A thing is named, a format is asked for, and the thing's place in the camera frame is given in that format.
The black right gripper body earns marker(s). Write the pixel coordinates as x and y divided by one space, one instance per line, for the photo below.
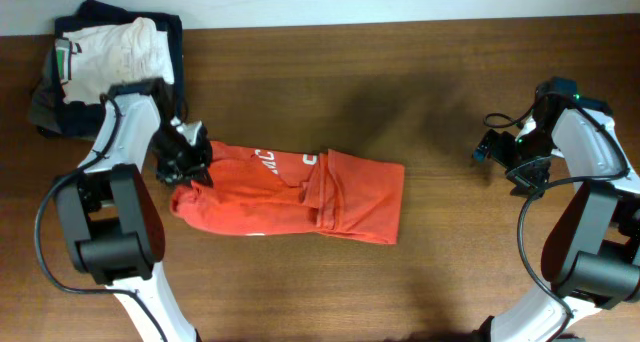
531 164

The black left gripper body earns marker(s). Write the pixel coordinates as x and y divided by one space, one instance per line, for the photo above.
181 162

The red orange printed t-shirt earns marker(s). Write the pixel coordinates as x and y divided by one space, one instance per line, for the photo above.
260 192

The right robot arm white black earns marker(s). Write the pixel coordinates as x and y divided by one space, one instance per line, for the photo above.
590 260

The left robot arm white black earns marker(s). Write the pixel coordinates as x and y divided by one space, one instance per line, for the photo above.
112 229

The navy folded garment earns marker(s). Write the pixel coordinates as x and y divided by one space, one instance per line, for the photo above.
92 13

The white folded t-shirt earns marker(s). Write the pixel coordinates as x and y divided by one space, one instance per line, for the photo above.
93 59

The grey folded garment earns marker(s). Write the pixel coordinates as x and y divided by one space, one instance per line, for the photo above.
54 114

